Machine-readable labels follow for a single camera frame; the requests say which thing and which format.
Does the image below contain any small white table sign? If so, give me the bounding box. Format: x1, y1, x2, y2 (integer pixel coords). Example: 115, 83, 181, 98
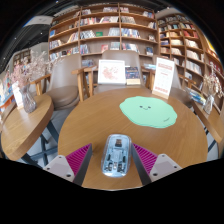
11, 81, 25, 110

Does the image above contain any transparent computer mouse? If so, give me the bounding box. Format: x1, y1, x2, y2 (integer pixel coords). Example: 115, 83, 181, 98
101, 133, 132, 178

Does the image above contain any distant wooden bookshelf unit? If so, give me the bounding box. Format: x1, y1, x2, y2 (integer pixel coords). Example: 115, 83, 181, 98
12, 49, 33, 68

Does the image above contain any white framed floral picture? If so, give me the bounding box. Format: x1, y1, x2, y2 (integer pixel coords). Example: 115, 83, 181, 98
97, 59, 127, 86

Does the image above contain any glass vase with dried flowers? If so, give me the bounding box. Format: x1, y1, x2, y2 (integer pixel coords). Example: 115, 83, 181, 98
202, 61, 224, 115

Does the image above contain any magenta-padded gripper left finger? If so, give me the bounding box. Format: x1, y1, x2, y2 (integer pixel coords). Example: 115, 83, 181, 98
43, 143, 93, 187

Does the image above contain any white sign on wooden stand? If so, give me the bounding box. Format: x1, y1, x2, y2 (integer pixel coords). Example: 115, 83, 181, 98
151, 56, 176, 100

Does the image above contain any green blob-shaped mouse pad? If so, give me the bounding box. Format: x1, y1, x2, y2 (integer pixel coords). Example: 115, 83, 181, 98
119, 95, 179, 130

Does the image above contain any stack of colourful books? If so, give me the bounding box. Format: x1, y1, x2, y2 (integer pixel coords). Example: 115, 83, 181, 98
184, 87, 207, 106

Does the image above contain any round wooden side table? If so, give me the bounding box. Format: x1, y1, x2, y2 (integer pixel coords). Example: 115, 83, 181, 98
0, 93, 59, 166
191, 99, 224, 158

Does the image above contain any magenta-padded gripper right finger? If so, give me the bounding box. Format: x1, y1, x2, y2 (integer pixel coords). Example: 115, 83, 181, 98
130, 143, 183, 186

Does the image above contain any wide wooden bookshelf unit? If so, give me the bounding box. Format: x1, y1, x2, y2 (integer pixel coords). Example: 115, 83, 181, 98
48, 3, 158, 68

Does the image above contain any dark-covered book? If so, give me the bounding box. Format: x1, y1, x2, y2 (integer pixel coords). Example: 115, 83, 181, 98
125, 66, 142, 86

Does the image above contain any brown padded wooden armchair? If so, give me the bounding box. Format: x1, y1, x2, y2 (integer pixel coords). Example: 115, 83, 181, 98
31, 53, 98, 111
141, 54, 194, 108
71, 49, 151, 96

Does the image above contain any angled wooden bookshelf unit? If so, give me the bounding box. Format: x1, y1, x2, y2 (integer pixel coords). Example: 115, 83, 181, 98
156, 13, 224, 101

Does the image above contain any white hanging ceiling panel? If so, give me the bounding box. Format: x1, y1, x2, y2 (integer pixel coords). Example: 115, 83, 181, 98
23, 14, 54, 28

